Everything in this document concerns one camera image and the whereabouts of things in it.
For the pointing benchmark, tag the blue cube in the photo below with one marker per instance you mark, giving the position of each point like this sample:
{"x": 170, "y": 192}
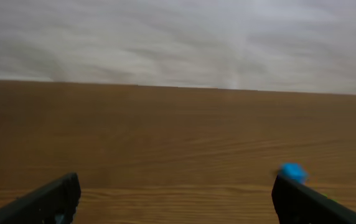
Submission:
{"x": 293, "y": 171}

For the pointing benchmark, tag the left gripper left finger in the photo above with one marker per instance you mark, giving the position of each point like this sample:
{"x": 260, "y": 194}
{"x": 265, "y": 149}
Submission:
{"x": 47, "y": 202}

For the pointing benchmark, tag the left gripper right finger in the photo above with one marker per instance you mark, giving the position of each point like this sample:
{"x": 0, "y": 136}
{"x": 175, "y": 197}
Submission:
{"x": 302, "y": 207}

